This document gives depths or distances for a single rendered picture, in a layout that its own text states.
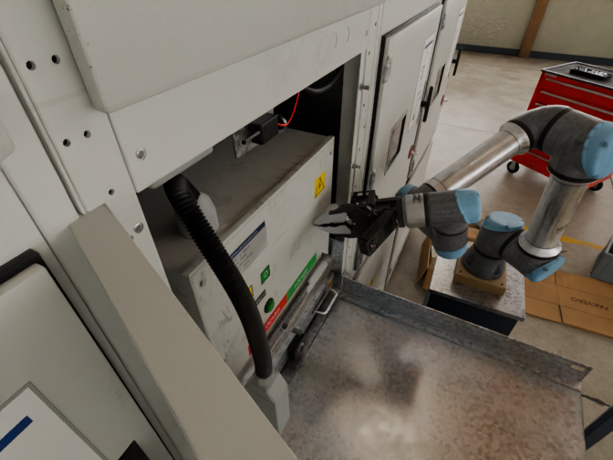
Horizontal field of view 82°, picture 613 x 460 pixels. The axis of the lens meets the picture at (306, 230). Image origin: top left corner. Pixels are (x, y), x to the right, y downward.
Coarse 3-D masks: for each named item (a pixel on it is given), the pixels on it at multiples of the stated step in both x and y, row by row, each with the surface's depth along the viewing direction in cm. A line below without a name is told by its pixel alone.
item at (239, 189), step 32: (288, 128) 86; (224, 160) 73; (256, 160) 73; (288, 160) 73; (160, 192) 64; (224, 192) 64; (256, 192) 64; (160, 224) 57; (224, 224) 57; (160, 256) 51; (192, 256) 51; (192, 288) 50
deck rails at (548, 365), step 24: (360, 288) 111; (384, 312) 109; (408, 312) 108; (432, 312) 103; (456, 336) 103; (480, 336) 100; (504, 336) 96; (504, 360) 97; (528, 360) 96; (552, 360) 93; (576, 384) 92
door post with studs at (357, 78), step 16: (368, 48) 73; (352, 64) 75; (368, 64) 75; (352, 80) 77; (368, 80) 78; (352, 96) 79; (368, 96) 82; (352, 112) 82; (352, 128) 84; (352, 144) 84; (352, 160) 87; (352, 176) 91; (352, 192) 95; (352, 240) 110; (336, 272) 116
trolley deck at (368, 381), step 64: (384, 320) 108; (320, 384) 92; (384, 384) 92; (448, 384) 92; (512, 384) 92; (320, 448) 81; (384, 448) 81; (448, 448) 81; (512, 448) 81; (576, 448) 81
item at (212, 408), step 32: (96, 224) 26; (96, 256) 24; (128, 256) 24; (128, 288) 21; (160, 288) 21; (128, 320) 20; (160, 320) 20; (192, 320) 20; (160, 352) 18; (192, 352) 18; (160, 384) 17; (192, 384) 17; (224, 384) 17; (192, 416) 16; (224, 416) 16; (256, 416) 16; (192, 448) 22; (224, 448) 15; (256, 448) 15; (288, 448) 15
